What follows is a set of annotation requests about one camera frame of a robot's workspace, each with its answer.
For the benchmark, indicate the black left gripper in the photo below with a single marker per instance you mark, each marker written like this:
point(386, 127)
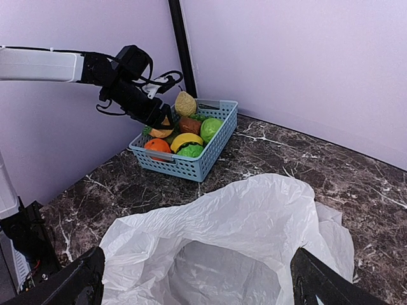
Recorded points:
point(154, 113)

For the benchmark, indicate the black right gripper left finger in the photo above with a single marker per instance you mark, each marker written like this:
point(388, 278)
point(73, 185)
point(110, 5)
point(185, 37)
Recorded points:
point(78, 283)

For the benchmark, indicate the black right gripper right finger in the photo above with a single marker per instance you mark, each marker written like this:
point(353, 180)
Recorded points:
point(314, 281)

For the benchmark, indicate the green grape bunch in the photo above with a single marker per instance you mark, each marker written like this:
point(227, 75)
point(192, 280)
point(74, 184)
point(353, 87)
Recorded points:
point(197, 117)

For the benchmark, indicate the brown potato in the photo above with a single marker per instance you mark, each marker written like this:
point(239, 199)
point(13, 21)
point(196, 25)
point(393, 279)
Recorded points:
point(189, 125)

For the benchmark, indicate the yellow fruit slice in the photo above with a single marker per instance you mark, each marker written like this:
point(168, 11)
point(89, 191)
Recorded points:
point(185, 105)

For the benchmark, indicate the white plastic bag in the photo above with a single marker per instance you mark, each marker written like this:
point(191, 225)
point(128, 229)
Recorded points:
point(231, 246)

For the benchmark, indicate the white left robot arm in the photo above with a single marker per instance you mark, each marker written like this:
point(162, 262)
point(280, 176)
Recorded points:
point(52, 135)

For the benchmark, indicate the orange fruit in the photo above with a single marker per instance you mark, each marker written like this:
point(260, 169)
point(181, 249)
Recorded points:
point(157, 144)

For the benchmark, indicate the green fruit with dark patch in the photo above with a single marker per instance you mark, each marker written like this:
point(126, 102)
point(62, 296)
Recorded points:
point(191, 150)

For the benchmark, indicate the green round fruit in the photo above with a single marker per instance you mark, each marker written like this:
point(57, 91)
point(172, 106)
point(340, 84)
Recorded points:
point(209, 128)

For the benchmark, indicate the yellow lemon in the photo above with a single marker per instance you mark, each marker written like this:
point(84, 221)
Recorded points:
point(185, 138)

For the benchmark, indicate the light blue plastic basket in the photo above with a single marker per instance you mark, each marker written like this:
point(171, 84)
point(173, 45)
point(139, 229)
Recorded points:
point(195, 169)

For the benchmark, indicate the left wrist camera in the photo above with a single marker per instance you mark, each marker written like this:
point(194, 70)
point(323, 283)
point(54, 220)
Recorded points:
point(161, 84)

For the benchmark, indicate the grey slotted cable duct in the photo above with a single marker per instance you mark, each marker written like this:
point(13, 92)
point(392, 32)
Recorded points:
point(22, 268)

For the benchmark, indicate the black front rail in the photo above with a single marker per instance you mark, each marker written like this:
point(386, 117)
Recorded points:
point(27, 232)

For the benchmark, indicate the black left corner post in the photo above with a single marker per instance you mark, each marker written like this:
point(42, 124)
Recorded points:
point(182, 46)

